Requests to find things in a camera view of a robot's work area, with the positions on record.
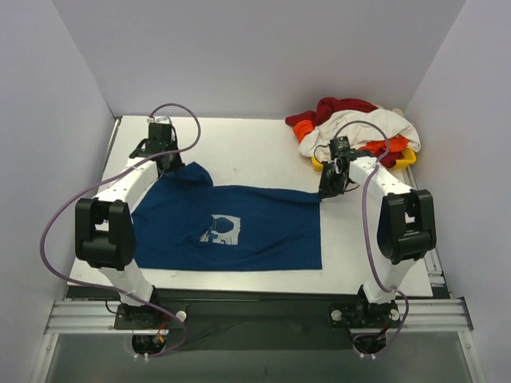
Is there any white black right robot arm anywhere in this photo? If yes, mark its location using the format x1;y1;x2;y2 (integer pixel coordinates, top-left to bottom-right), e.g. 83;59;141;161
319;155;437;326

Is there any dark red t-shirt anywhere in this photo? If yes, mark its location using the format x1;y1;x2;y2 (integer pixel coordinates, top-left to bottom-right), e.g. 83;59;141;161
284;97;406;168

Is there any white t-shirt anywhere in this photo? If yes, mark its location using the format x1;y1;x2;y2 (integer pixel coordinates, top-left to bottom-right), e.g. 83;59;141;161
297;107;423;159

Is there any orange t-shirt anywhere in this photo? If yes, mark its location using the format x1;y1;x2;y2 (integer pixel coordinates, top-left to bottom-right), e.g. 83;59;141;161
293;120;410;157

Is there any blue Mickey Mouse t-shirt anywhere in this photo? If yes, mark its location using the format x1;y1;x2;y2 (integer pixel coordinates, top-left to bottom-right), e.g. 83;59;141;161
132;163;323;271

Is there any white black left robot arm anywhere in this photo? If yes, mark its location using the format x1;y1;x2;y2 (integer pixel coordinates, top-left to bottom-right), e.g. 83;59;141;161
75;118;184;329

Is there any yellow plastic bin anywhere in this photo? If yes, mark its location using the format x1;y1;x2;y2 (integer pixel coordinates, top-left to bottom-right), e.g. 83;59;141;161
311;148;417;172

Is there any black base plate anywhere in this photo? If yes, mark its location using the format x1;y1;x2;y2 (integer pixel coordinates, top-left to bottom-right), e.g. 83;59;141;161
113;289;404;352

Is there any aluminium mounting rail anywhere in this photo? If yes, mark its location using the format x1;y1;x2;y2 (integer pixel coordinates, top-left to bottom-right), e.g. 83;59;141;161
45;299;473;334

